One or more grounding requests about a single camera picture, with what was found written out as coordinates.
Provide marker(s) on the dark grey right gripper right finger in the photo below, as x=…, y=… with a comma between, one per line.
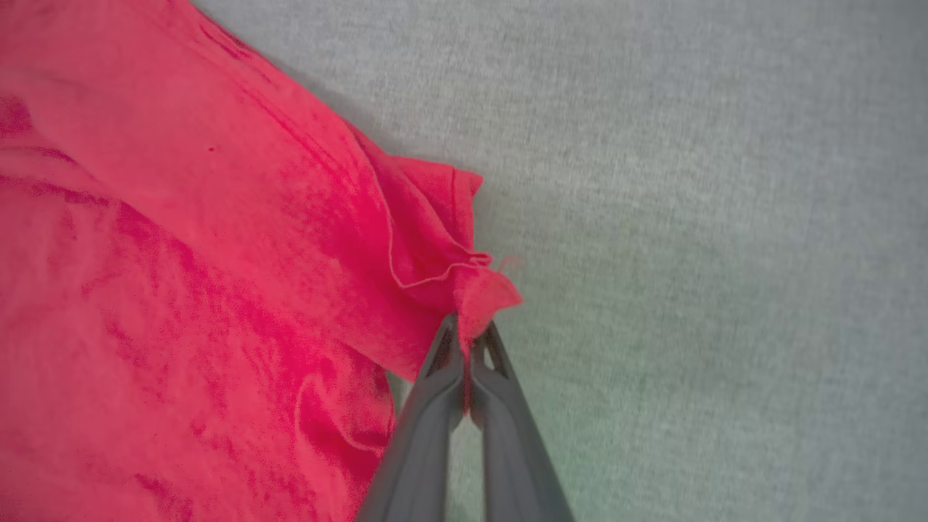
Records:
x=518, y=449

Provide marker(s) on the red jersey with white stripes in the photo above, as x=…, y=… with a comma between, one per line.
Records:
x=181, y=254

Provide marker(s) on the light grey fabric sofa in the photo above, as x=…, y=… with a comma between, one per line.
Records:
x=725, y=217

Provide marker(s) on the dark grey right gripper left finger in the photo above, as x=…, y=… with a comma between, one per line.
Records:
x=424, y=435

